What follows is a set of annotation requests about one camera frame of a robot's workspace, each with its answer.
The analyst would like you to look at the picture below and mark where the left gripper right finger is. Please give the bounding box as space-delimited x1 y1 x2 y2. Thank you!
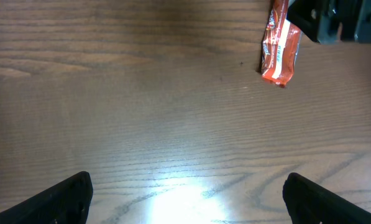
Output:
282 172 371 224

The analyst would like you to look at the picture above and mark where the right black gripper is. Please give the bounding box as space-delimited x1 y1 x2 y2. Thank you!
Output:
287 0 371 44

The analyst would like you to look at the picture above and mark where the orange red snack bar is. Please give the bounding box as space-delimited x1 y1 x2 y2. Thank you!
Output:
261 0 302 87

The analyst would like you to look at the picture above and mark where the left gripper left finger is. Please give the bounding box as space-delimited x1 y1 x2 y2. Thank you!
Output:
0 171 93 224

